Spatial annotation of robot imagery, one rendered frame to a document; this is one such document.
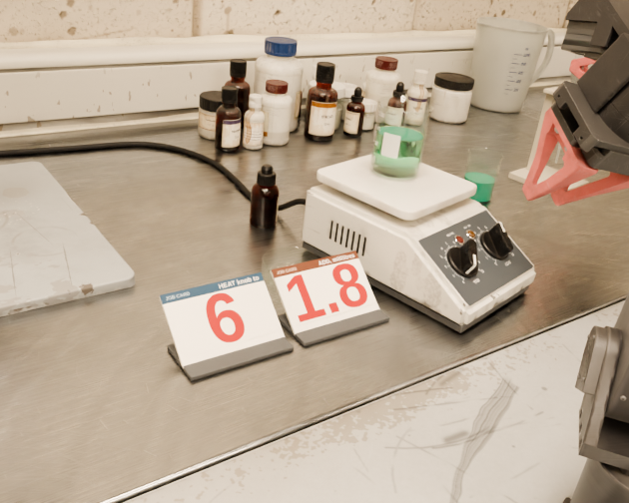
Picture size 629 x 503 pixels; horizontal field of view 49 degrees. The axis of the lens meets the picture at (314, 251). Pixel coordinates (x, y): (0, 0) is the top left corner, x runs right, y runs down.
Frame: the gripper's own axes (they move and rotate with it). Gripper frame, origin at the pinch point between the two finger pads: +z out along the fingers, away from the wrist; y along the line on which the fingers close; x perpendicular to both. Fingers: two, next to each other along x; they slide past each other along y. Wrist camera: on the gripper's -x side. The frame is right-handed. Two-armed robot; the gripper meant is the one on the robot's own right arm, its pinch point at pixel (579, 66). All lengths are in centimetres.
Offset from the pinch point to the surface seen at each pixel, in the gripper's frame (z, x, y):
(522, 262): -15.0, 13.0, 31.5
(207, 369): -9, 16, 63
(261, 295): -6, 13, 56
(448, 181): -6.0, 7.3, 33.0
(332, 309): -9, 15, 50
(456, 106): 23.8, 12.5, -8.6
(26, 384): -3, 16, 74
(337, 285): -7, 14, 49
